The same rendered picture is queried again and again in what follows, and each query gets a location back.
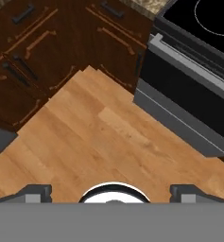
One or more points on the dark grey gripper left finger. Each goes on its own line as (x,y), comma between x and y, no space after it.
(37,193)

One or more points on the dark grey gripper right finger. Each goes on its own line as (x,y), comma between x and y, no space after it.
(182,193)

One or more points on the dark wood cabinet door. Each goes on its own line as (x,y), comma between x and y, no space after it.
(116,60)
(6,100)
(53,56)

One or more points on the round white and black object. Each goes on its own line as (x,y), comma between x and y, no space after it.
(113,197)

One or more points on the grey stove bottom drawer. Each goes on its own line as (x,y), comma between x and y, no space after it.
(167,116)

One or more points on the black oven door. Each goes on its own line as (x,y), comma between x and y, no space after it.
(192,94)

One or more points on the dark wood drawer front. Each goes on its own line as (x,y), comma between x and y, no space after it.
(3,30)
(132,22)

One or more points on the grey stove with black hob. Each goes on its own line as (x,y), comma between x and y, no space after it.
(211,19)

